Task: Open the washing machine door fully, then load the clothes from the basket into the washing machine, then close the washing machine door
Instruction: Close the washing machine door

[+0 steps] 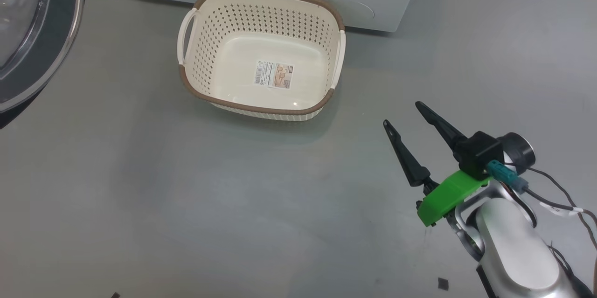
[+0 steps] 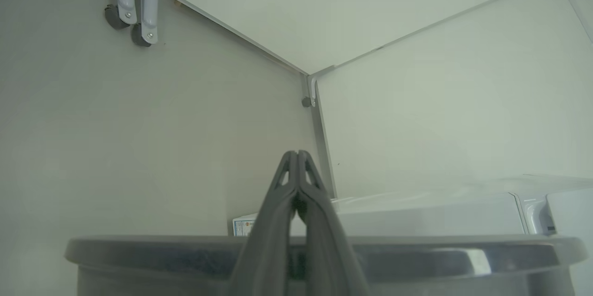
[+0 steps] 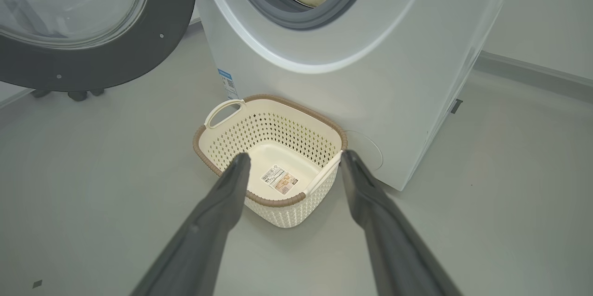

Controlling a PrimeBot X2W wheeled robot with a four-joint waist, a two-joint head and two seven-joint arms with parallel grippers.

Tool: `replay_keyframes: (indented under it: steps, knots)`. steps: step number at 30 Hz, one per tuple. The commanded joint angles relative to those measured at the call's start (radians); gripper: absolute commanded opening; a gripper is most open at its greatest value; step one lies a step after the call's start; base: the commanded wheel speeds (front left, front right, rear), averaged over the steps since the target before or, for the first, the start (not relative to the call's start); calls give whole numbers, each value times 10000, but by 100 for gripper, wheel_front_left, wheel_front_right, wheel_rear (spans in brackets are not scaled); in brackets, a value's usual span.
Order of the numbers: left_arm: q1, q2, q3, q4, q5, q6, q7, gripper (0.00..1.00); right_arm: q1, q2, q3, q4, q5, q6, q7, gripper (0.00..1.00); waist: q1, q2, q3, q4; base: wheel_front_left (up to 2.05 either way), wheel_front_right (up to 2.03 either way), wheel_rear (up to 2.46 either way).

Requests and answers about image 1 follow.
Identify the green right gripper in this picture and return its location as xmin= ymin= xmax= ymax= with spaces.
xmin=383 ymin=101 xmax=493 ymax=228

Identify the black round glass washer door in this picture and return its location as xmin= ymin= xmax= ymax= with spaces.
xmin=0 ymin=0 xmax=89 ymax=129

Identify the printed basket label sticker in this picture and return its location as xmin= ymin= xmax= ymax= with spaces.
xmin=254 ymin=59 xmax=294 ymax=90

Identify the cream perforated laundry basket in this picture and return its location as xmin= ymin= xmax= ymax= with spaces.
xmin=177 ymin=0 xmax=347 ymax=122

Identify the right teal plug black cable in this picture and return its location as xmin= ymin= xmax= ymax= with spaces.
xmin=485 ymin=159 xmax=597 ymax=252

